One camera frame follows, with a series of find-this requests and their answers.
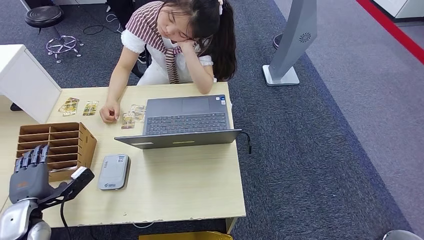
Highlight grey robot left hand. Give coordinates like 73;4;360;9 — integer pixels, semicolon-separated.
8;144;69;205

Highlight person's right hand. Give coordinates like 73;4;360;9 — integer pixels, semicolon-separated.
98;99;121;125

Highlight person's left hand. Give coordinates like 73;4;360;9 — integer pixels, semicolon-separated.
178;39;198;54

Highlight yellow brown patterned card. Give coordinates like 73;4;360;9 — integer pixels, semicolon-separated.
120;111;136;130

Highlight person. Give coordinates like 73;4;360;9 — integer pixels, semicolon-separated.
98;0;238;125

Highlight yellow green patterned card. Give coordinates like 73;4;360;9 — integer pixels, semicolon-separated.
82;100;100;117

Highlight pale patterned card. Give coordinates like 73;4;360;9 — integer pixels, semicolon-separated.
130;104;147;116

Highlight yellow patterned card with white print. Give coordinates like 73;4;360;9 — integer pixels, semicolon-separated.
58;96;81;117

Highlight brown wooden card holder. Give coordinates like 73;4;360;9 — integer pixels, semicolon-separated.
15;122;98;183

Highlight grey card reader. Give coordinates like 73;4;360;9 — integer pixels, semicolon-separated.
97;153;131;192

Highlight black office chair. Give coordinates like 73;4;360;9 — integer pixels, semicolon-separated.
130;45;152;79

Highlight dark grey laptop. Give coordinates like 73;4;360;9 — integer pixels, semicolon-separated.
113;94;244;151

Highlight dark round base purple rim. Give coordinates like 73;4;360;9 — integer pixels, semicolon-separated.
272;33;284;50

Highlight white cabinet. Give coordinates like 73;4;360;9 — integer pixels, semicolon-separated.
0;43;63;125

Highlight grey kiosk stand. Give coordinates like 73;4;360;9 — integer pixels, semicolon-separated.
261;0;319;87

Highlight black stool with chrome base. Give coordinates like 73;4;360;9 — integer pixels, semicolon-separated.
24;4;85;64

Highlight yellow object under desk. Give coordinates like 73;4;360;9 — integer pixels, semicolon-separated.
138;231;234;240

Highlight white furniture with grey edge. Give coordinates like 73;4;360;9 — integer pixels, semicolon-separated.
373;0;424;20

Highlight grey rounded dome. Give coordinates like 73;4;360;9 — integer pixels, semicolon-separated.
382;229;422;240

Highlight black wrist camera with pale box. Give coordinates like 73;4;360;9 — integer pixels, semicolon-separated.
36;166;96;211

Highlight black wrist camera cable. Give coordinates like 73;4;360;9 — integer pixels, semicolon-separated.
59;200;72;240

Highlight white floor cable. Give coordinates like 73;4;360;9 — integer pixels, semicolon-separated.
105;12;124;34

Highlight black floor cable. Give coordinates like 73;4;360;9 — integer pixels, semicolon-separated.
81;6;118;36

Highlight black laptop dongle cable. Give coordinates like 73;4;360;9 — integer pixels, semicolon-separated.
240;131;254;156

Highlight white cable under desk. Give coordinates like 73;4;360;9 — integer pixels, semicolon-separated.
132;221;157;230

